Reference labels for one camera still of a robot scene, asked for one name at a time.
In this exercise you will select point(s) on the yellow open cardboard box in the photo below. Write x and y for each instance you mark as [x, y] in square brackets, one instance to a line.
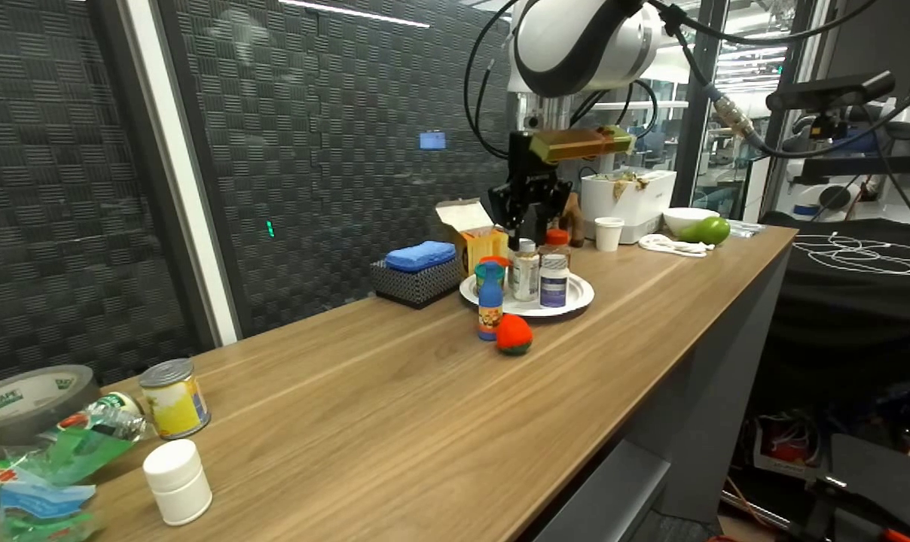
[477, 237]

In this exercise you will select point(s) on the blue cap small bottle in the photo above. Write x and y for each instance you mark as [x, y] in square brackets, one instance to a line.
[489, 305]

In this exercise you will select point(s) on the duct tape roll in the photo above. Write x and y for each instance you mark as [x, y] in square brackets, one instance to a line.
[38, 398]

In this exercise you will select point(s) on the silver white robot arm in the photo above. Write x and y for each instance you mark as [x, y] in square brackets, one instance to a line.
[562, 50]

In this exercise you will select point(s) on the orange lid spice jar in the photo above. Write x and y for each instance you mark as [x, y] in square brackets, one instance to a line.
[559, 241]

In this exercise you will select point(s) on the small white jar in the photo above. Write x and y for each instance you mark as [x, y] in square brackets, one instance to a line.
[178, 484]

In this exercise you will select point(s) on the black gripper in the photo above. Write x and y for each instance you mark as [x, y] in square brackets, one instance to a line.
[531, 194]

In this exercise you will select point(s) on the yellow label tin can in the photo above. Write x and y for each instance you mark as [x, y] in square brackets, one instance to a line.
[172, 398]

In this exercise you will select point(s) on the white bottle grey label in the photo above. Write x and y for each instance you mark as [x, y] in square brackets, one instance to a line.
[552, 281]

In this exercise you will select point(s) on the teal lid dough tub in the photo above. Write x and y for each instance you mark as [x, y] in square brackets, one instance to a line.
[495, 266]

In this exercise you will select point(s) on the white paper cup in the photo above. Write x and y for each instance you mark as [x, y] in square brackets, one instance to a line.
[605, 232]

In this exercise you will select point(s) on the white bottle green label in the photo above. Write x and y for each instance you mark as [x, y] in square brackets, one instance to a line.
[524, 270]

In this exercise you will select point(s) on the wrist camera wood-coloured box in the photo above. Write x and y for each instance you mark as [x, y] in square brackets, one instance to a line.
[571, 144]

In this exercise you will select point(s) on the white round plate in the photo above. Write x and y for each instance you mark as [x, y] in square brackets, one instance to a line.
[580, 292]

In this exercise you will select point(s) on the green plastic wrapper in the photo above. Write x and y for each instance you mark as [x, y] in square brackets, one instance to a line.
[46, 490]

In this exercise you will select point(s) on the white plastic bowl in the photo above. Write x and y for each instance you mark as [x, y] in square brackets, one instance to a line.
[688, 223]

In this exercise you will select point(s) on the green apple toy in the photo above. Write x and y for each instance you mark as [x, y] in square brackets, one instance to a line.
[713, 229]

